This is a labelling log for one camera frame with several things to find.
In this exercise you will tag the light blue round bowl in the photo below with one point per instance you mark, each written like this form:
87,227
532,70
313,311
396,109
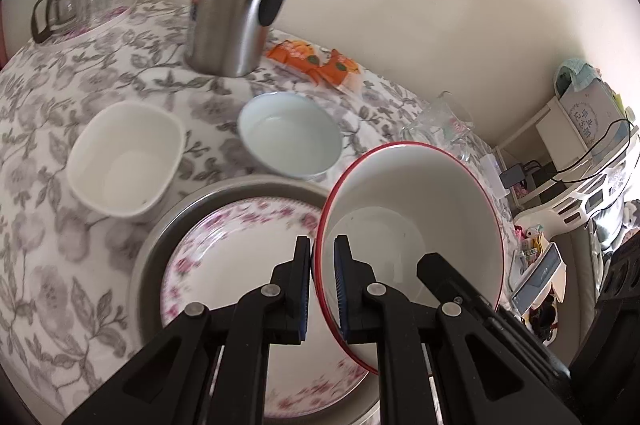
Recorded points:
290,140

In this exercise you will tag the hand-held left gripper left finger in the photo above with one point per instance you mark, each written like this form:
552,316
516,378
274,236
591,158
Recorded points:
301,305

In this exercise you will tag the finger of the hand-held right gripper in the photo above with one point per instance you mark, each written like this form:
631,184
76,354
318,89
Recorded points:
450,280

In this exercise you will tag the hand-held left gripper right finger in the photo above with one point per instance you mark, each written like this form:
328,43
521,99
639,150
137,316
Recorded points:
342,290

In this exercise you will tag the clear glass measuring jug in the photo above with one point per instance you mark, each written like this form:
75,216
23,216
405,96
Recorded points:
435,130

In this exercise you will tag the white shelf unit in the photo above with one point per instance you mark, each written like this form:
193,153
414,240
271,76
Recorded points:
545,130

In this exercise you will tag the round white cup tray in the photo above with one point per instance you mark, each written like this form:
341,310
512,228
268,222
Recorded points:
117,16

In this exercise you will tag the black power adapter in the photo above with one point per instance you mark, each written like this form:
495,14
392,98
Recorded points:
515,177

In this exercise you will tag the round metal basin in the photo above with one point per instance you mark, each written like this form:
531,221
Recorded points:
150,265

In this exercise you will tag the blue and white box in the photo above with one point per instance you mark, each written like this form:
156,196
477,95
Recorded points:
542,277

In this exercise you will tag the white square bowl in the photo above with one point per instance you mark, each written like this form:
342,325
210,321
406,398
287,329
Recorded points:
125,165

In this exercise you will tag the light green face mask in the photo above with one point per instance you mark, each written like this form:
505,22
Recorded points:
575,75

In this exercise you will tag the pink floral round plate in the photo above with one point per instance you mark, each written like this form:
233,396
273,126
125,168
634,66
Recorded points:
235,245

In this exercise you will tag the strawberry print bowl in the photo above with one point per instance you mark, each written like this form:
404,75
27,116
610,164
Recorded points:
425,205

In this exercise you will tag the white printed box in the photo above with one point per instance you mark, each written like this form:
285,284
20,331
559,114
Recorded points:
592,115

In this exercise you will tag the white plastic basket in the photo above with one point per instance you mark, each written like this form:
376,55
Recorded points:
575,205

